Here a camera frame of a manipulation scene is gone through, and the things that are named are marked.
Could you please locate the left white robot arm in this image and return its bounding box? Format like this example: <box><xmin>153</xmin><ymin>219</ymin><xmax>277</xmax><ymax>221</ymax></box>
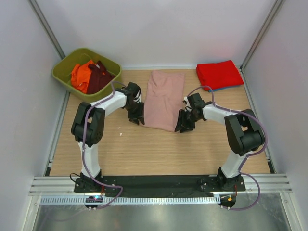
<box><xmin>71</xmin><ymin>82</ymin><xmax>144</xmax><ymax>193</ymax></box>

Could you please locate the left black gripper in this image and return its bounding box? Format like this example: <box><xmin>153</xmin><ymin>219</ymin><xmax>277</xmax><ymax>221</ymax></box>
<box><xmin>125</xmin><ymin>101</ymin><xmax>145</xmax><ymax>125</ymax></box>

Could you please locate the orange t shirt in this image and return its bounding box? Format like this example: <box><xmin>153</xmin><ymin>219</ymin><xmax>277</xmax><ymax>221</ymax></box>
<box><xmin>71</xmin><ymin>60</ymin><xmax>96</xmax><ymax>94</ymax></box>

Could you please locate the maroon t shirt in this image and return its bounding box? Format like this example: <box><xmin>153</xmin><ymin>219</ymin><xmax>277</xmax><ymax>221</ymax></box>
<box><xmin>86</xmin><ymin>61</ymin><xmax>115</xmax><ymax>94</ymax></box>

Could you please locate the green plastic bin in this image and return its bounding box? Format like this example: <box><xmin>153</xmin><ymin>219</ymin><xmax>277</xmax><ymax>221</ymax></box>
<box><xmin>52</xmin><ymin>48</ymin><xmax>122</xmax><ymax>103</ymax></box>

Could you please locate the folded red t shirt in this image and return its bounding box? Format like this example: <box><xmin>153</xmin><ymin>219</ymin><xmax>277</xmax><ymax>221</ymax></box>
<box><xmin>196</xmin><ymin>60</ymin><xmax>244</xmax><ymax>89</ymax></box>

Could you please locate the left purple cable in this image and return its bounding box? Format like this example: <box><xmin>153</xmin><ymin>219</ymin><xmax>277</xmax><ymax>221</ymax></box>
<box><xmin>81</xmin><ymin>80</ymin><xmax>128</xmax><ymax>205</ymax></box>

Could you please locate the slotted cable duct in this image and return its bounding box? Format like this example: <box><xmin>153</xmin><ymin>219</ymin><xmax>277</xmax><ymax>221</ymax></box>
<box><xmin>40</xmin><ymin>195</ymin><xmax>220</xmax><ymax>205</ymax></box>

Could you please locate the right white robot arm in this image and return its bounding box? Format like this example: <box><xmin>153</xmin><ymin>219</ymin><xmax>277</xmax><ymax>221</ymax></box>
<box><xmin>175</xmin><ymin>93</ymin><xmax>266</xmax><ymax>191</ymax></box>

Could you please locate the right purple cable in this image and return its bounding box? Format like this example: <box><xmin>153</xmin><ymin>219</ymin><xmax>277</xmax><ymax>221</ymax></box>
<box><xmin>186</xmin><ymin>85</ymin><xmax>268</xmax><ymax>211</ymax></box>

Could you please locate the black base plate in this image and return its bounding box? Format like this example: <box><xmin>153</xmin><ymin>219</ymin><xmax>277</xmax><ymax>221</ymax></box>
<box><xmin>74</xmin><ymin>175</ymin><xmax>246</xmax><ymax>198</ymax></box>

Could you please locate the left aluminium corner post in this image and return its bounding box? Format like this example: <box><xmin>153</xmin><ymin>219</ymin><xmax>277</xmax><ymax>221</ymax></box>
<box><xmin>28</xmin><ymin>0</ymin><xmax>66</xmax><ymax>59</ymax></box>

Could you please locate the aluminium frame rail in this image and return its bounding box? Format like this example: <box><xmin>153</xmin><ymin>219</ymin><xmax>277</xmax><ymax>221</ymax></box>
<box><xmin>28</xmin><ymin>174</ymin><xmax>292</xmax><ymax>195</ymax></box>

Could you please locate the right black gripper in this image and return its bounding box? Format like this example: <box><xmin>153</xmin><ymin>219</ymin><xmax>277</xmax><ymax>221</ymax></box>
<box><xmin>175</xmin><ymin>109</ymin><xmax>201</xmax><ymax>133</ymax></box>

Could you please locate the folded blue t shirt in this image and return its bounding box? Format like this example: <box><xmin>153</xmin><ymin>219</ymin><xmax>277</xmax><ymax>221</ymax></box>
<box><xmin>206</xmin><ymin>85</ymin><xmax>241</xmax><ymax>93</ymax></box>

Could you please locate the aluminium corner post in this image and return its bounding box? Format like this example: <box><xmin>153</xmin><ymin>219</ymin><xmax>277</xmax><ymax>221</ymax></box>
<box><xmin>28</xmin><ymin>0</ymin><xmax>66</xmax><ymax>59</ymax></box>
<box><xmin>239</xmin><ymin>0</ymin><xmax>285</xmax><ymax>72</ymax></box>

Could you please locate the right aluminium corner post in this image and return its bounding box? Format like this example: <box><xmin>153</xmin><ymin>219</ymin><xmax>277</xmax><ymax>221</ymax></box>
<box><xmin>239</xmin><ymin>0</ymin><xmax>285</xmax><ymax>72</ymax></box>

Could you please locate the pink t shirt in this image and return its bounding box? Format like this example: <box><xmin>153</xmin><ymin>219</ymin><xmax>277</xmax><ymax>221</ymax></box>
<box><xmin>144</xmin><ymin>70</ymin><xmax>185</xmax><ymax>132</ymax></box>

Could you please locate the purple cable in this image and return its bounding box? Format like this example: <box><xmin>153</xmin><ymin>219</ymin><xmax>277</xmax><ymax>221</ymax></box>
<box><xmin>186</xmin><ymin>85</ymin><xmax>268</xmax><ymax>211</ymax></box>
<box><xmin>81</xmin><ymin>80</ymin><xmax>128</xmax><ymax>205</ymax></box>

